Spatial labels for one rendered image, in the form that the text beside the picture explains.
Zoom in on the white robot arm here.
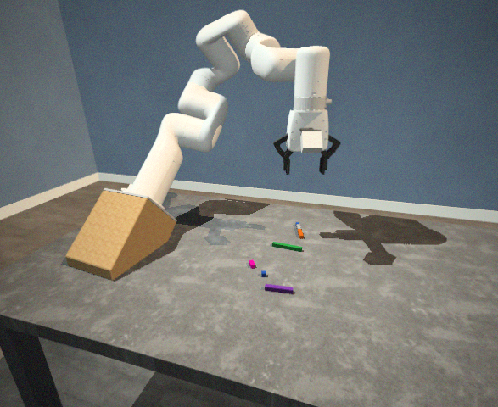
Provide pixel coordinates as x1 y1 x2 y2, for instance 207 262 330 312
121 10 332 209

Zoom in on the green rod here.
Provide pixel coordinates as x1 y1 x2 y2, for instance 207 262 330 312
272 242 302 252

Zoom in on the purple rod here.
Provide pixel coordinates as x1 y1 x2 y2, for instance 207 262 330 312
265 284 293 294

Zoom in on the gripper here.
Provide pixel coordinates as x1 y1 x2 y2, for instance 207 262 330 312
273 109 341 175

